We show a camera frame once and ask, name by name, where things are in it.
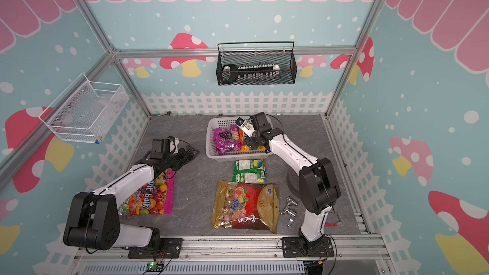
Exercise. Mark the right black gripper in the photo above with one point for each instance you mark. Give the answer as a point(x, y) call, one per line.
point(251, 142)

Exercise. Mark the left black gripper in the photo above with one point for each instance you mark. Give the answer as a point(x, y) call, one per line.
point(186, 158)

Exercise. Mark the orange Fox's candy bag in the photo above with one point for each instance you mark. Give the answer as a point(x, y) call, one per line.
point(261, 148)

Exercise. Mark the purple grape candy bag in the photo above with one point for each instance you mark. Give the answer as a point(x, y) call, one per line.
point(227, 139)

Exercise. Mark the white plastic basket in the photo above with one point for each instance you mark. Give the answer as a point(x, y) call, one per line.
point(212, 152)

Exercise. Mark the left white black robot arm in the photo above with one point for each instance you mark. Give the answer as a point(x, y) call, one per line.
point(93, 221)

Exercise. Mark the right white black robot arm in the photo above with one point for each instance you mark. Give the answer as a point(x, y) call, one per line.
point(315, 180)

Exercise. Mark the pink fruit chewy candy bag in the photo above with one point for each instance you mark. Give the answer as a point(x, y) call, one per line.
point(154, 198)

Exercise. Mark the green candy bag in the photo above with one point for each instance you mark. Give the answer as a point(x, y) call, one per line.
point(249, 171)

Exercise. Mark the black socket tool set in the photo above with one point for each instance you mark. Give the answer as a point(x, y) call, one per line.
point(232, 73)

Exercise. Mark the large gold red candy bag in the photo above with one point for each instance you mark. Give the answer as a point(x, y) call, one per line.
point(252, 206)

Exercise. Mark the silver metal clamp parts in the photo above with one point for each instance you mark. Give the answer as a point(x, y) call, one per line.
point(290, 210)

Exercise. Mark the small circuit board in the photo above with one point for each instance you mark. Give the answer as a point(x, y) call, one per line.
point(154, 267)

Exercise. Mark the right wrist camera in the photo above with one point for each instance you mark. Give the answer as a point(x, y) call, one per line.
point(246, 126)

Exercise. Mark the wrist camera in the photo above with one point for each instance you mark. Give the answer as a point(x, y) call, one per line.
point(246, 126)
point(173, 144)

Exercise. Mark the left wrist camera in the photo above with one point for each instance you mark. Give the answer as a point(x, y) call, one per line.
point(173, 144)

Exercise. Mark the black wire wall basket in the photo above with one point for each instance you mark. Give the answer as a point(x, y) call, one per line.
point(257, 63)

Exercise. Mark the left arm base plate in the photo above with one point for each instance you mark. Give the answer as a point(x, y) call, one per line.
point(158, 249)

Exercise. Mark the white wire wall basket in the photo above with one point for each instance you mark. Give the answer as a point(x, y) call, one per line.
point(85, 111)

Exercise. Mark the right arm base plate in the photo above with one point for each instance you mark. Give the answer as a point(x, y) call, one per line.
point(298, 247)

